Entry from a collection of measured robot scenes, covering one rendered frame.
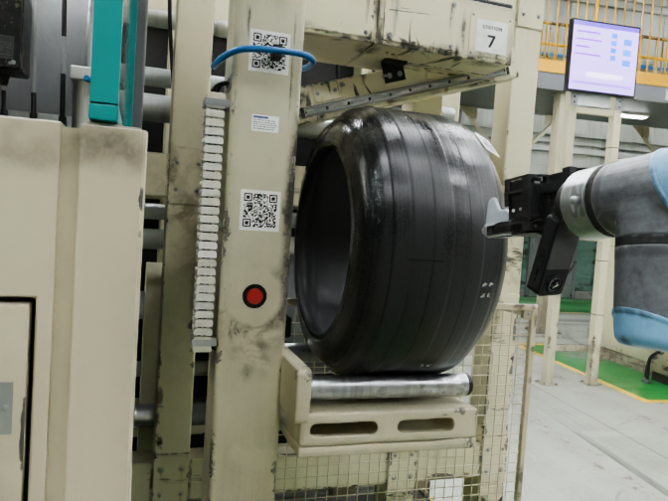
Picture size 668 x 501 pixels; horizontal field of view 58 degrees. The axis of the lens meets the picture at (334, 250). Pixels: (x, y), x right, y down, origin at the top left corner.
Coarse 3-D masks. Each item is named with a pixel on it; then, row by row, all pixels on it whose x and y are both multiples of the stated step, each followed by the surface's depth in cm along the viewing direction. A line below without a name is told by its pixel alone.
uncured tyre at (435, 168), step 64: (384, 128) 109; (448, 128) 115; (320, 192) 148; (384, 192) 102; (448, 192) 104; (320, 256) 152; (384, 256) 101; (448, 256) 103; (320, 320) 144; (384, 320) 104; (448, 320) 107
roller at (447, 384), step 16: (320, 384) 110; (336, 384) 111; (352, 384) 112; (368, 384) 113; (384, 384) 114; (400, 384) 115; (416, 384) 116; (432, 384) 117; (448, 384) 118; (464, 384) 119
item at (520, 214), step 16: (528, 176) 82; (544, 176) 83; (560, 176) 81; (512, 192) 85; (528, 192) 82; (544, 192) 82; (560, 192) 77; (512, 208) 86; (528, 208) 82; (544, 208) 82; (560, 208) 77; (512, 224) 85; (528, 224) 83; (544, 224) 82
